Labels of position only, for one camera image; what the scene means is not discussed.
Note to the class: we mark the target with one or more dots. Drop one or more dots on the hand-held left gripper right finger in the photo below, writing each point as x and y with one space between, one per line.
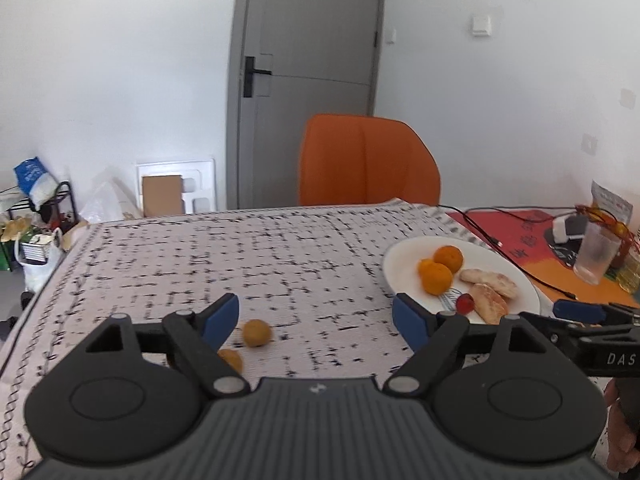
407 320

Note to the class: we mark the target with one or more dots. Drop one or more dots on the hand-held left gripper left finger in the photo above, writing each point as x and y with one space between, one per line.
222 317

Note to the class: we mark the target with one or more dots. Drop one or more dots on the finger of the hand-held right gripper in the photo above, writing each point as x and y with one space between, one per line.
580 311
545 325

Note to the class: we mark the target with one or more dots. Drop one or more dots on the small tangerine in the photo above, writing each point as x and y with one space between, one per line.
231 360
257 333

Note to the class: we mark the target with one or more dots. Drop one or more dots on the large orange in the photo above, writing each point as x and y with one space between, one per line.
434 277
448 258

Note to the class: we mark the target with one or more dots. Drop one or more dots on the thick bread roll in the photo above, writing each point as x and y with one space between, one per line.
490 305

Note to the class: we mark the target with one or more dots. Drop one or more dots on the red yellow peach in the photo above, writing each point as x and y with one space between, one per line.
465 303

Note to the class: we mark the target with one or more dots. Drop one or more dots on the white plate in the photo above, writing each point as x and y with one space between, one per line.
405 260

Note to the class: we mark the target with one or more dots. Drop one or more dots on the long bread roll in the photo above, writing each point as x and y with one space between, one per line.
490 282

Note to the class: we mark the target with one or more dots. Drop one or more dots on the person's right hand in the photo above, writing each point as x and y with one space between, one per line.
622 425

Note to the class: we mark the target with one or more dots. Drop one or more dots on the clear plastic cup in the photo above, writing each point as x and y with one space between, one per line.
595 255

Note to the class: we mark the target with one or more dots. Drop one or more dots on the small jar of yellow liquid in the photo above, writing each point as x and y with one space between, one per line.
631 275

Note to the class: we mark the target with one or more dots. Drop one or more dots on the black round pad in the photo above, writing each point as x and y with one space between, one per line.
560 250

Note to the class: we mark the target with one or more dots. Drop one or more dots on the black patterned tablecloth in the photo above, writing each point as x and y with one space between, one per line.
200 250

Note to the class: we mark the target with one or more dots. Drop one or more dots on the white device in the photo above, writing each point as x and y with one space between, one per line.
567 227

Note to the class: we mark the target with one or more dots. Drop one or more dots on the red orange table mat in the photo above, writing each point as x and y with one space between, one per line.
520 230

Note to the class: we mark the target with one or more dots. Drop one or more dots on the grey snack packet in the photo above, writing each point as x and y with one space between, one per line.
610 202

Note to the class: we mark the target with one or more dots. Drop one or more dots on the brown cardboard piece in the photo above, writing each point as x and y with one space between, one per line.
162 195

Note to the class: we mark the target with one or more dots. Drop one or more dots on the white foam packaging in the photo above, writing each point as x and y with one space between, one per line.
200 175

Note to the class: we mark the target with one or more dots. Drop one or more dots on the clear plastic bag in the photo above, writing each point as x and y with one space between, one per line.
107 200

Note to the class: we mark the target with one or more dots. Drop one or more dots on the orange chair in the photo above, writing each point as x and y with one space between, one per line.
367 160

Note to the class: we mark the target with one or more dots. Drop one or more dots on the white plastic bag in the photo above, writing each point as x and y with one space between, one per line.
37 270

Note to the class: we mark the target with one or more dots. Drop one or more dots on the black shoe rack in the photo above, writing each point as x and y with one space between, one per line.
62 195

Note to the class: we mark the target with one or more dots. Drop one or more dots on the green box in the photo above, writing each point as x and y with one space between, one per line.
6 255

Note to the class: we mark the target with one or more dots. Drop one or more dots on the blue white bag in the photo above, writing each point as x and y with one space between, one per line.
32 177

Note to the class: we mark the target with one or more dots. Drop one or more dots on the grey door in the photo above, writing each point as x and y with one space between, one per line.
310 35

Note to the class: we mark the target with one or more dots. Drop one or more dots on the white wall socket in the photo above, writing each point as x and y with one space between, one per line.
626 98
590 143

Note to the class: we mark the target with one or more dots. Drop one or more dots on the white light switch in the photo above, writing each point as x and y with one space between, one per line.
481 26

